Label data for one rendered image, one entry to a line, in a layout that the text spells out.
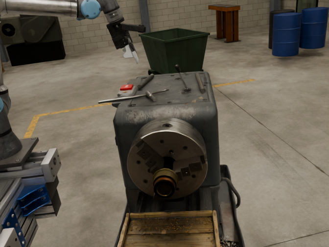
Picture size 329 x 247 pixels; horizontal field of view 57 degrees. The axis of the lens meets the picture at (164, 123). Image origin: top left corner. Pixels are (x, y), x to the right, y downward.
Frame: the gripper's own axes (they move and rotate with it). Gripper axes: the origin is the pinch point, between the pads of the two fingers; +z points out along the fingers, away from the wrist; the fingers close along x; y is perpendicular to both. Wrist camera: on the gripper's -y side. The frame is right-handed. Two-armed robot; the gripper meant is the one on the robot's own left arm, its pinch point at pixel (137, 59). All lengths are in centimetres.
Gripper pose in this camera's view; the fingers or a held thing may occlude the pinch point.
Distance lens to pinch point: 150.3
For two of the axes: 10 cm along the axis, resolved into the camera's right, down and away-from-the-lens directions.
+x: 1.5, 4.4, -8.8
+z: 3.5, 8.1, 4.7
